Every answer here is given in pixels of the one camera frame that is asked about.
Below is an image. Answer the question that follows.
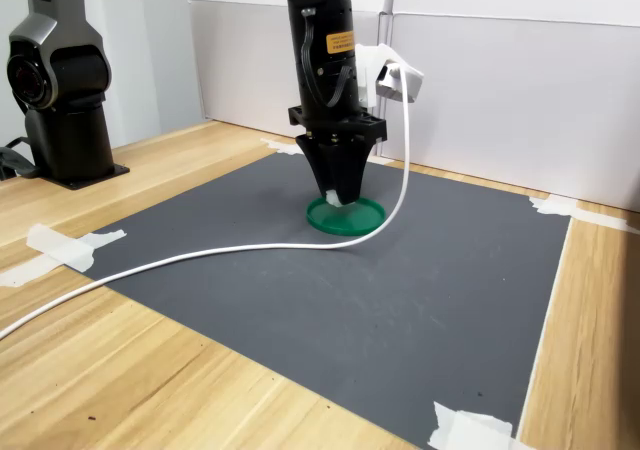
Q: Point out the round green lid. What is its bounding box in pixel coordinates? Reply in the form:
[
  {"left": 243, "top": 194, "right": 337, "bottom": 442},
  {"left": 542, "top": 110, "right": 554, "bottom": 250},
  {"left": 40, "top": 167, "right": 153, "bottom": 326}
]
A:
[{"left": 305, "top": 195, "right": 388, "bottom": 237}]

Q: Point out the white tape cross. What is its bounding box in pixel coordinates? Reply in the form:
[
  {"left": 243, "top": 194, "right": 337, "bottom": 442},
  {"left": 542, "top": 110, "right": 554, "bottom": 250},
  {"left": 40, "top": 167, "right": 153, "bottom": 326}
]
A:
[
  {"left": 426, "top": 400, "right": 539, "bottom": 450},
  {"left": 0, "top": 222, "right": 128, "bottom": 289},
  {"left": 260, "top": 137, "right": 305, "bottom": 157},
  {"left": 528, "top": 193, "right": 640, "bottom": 237}
]

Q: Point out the white partition panel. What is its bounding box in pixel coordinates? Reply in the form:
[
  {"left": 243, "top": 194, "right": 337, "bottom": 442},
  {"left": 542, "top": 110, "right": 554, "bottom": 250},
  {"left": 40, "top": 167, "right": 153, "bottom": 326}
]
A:
[
  {"left": 381, "top": 0, "right": 640, "bottom": 214},
  {"left": 186, "top": 0, "right": 394, "bottom": 164}
]

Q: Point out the dark grey mat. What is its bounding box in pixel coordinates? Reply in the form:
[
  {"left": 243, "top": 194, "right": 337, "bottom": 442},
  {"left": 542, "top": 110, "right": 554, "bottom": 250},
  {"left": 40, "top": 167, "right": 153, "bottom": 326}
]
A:
[{"left": 81, "top": 151, "right": 573, "bottom": 450}]

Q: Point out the white camera cable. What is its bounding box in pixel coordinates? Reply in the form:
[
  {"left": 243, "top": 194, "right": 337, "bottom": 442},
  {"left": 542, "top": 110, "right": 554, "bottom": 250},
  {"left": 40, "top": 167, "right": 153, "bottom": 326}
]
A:
[{"left": 0, "top": 62, "right": 413, "bottom": 343}]

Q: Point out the white camera box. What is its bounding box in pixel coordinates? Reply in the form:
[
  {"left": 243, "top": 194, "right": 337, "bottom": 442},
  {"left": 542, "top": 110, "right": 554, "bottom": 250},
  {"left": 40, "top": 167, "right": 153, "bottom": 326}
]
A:
[{"left": 355, "top": 42, "right": 426, "bottom": 109}]

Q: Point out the black flat wrist cable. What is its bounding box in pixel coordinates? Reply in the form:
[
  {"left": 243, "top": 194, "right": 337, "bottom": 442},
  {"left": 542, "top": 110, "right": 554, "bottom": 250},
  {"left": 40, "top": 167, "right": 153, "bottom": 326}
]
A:
[{"left": 299, "top": 8, "right": 353, "bottom": 109}]

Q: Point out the thick black cable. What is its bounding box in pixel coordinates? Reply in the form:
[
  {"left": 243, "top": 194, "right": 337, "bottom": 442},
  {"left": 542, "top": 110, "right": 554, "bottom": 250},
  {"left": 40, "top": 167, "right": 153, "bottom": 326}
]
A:
[{"left": 0, "top": 136, "right": 41, "bottom": 182}]

